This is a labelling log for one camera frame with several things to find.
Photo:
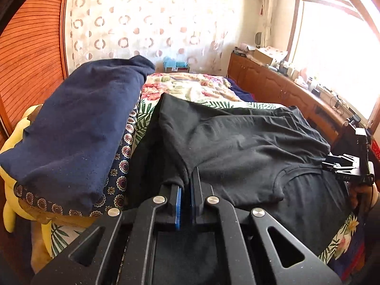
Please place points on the folded navy garment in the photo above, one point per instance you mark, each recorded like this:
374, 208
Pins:
80, 118

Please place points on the leaf print bedsheet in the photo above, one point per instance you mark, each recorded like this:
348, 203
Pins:
142, 115

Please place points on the wooden sideboard cabinet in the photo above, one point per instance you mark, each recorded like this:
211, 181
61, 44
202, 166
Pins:
273, 86

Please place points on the dark round hanging object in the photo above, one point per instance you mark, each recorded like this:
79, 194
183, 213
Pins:
259, 38

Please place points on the floral blanket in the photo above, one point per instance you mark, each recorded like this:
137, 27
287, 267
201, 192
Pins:
190, 86

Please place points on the window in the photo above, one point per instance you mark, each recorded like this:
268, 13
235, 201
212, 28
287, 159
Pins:
335, 50

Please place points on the navy blanket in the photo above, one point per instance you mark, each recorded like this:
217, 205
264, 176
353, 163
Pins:
241, 93

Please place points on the blue box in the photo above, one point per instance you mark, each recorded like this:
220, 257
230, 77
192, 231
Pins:
175, 63

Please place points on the cardboard box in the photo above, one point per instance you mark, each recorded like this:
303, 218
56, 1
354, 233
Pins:
267, 56

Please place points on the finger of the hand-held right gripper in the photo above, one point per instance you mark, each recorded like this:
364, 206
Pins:
346, 172
338, 160

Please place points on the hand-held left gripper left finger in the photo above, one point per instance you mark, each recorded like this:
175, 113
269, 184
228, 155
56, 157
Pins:
178, 204

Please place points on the yellow plush toy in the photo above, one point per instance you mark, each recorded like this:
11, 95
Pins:
12, 210

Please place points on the wooden slatted wardrobe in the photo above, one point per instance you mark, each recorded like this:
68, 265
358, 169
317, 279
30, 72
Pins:
32, 50

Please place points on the circle-patterned sheer curtain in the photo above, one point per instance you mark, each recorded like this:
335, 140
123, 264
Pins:
148, 20

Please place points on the beige patterned window curtain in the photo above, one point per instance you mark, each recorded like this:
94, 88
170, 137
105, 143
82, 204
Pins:
271, 12

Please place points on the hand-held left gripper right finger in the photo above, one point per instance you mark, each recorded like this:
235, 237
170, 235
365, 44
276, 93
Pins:
194, 204

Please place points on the person's right hand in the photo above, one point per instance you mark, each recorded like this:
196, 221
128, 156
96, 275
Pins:
357, 197

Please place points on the stack of papers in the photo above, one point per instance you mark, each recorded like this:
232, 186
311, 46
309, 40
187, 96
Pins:
242, 51

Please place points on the black t-shirt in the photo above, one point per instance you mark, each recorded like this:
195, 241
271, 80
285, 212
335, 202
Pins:
237, 142

